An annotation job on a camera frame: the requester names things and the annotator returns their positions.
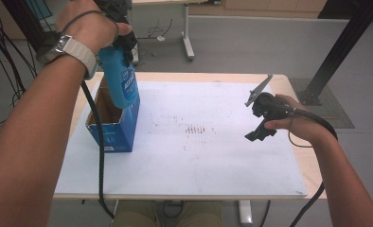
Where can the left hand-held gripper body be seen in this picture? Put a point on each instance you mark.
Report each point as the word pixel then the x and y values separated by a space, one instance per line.
pixel 116 8

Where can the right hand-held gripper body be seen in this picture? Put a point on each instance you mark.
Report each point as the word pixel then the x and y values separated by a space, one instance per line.
pixel 269 107

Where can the blue bottle with white cap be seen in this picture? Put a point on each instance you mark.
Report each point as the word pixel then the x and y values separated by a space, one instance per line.
pixel 118 82

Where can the blue cardboard box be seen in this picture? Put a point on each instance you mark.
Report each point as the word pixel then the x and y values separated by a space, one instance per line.
pixel 118 135

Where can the person's left hand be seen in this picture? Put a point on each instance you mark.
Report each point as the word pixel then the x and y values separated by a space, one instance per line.
pixel 86 25

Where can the person's right hand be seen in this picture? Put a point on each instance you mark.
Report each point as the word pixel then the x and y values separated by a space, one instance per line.
pixel 304 123

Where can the wristwatch with white band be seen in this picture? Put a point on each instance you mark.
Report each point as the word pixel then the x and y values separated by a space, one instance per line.
pixel 77 52

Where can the white background desk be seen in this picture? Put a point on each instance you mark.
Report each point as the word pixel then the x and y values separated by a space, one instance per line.
pixel 186 34

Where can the light wooden table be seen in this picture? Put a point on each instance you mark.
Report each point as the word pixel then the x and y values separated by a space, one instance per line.
pixel 181 76

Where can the grey floor grid mat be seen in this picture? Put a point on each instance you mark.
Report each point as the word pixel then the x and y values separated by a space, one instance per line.
pixel 336 113

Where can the white table mat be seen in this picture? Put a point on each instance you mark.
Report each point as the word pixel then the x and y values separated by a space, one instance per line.
pixel 191 164

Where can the black metal stand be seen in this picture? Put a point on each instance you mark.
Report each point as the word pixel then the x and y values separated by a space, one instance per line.
pixel 26 22
pixel 342 47

